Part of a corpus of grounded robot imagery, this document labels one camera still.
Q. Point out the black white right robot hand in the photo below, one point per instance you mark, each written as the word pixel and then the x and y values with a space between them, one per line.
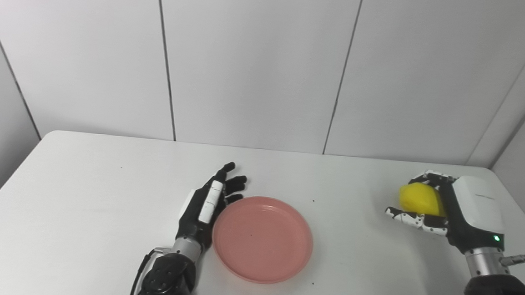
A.
pixel 472 215

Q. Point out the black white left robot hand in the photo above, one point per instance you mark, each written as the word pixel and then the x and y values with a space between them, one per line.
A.
pixel 202 207

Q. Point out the yellow lemon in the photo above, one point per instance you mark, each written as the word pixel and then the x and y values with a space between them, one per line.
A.
pixel 421 199

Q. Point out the pink round plate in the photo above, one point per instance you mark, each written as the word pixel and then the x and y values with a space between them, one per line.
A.
pixel 262 239

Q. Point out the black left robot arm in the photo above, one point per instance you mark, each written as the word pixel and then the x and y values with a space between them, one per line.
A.
pixel 168 278

